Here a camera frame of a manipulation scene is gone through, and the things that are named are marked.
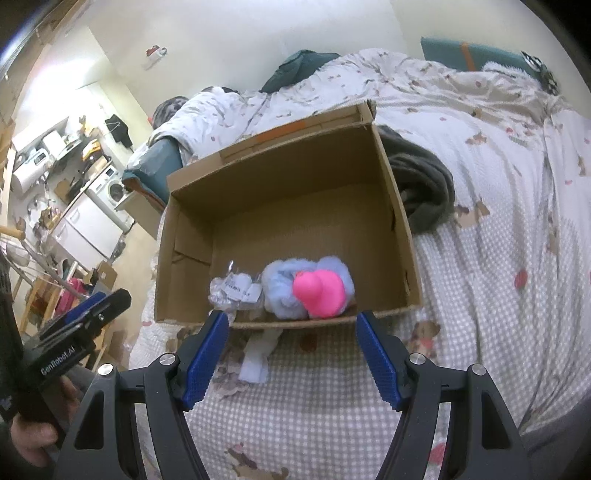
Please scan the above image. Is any dark green cloth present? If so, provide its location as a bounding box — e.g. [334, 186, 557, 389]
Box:
[259, 49, 342, 93]

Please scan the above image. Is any white fluffy blanket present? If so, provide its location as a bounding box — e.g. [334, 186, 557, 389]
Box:
[482, 60, 541, 80]

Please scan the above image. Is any black white checkered cloth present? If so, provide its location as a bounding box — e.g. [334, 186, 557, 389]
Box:
[521, 50, 559, 95]

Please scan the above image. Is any clear plastic bag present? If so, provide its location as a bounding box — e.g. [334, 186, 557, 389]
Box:
[209, 261, 264, 311]

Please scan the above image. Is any teal headboard cushion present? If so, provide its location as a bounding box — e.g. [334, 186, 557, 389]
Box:
[421, 37, 541, 73]

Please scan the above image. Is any white washing machine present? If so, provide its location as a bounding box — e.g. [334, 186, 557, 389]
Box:
[88, 166, 134, 232]

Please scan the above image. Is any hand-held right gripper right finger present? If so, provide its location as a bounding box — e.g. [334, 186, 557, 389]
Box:
[355, 311, 543, 480]

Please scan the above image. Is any dark grey cloth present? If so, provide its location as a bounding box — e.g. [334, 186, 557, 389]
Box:
[379, 124, 455, 234]

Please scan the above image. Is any wooden bedside table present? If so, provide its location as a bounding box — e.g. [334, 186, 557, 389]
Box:
[115, 191, 162, 241]

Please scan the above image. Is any black hanging garment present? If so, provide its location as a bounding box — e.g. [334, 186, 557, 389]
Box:
[105, 115, 136, 149]

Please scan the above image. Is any white sock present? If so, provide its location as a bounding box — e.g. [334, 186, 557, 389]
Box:
[239, 330, 282, 384]

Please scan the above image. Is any red white wall hook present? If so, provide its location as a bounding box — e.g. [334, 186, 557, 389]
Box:
[144, 44, 168, 70]

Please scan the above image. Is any grey patterned pillow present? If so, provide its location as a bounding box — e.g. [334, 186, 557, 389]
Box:
[152, 96, 190, 130]

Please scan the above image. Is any pink soft toy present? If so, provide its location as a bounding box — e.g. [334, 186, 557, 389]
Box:
[292, 269, 346, 318]

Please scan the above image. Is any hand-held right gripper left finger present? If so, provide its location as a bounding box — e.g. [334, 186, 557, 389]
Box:
[54, 310, 230, 480]

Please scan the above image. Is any person's left leg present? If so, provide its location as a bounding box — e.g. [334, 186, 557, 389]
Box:
[69, 362, 100, 386]

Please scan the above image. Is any person's right leg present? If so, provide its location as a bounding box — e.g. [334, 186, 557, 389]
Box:
[519, 406, 591, 480]

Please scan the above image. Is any dog print bedding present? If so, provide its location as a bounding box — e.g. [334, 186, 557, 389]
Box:
[127, 48, 591, 480]

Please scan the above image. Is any person's left hand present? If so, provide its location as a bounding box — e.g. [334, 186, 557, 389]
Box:
[9, 375, 81, 468]

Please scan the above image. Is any light blue fluffy cloth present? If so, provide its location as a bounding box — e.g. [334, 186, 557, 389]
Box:
[261, 256, 355, 320]

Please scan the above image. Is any person's leg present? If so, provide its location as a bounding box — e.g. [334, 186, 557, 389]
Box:
[69, 362, 100, 386]
[519, 406, 591, 480]

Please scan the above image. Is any pink bag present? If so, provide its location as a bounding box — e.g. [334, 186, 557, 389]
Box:
[55, 277, 90, 315]

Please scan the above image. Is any teal bed frame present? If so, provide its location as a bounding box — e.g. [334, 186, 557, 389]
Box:
[121, 138, 185, 206]

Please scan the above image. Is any white water heater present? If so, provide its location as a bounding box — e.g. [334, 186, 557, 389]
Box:
[11, 148, 51, 195]

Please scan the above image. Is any white kitchen cabinet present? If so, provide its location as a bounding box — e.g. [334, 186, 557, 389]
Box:
[51, 194, 123, 259]

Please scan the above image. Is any brown cardboard box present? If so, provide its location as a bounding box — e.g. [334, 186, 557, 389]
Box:
[154, 100, 423, 329]

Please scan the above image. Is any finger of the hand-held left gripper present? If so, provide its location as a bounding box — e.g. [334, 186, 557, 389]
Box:
[39, 292, 107, 340]
[46, 288, 133, 345]

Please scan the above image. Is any white kitchen appliance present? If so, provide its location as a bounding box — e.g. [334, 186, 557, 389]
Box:
[44, 130, 65, 158]

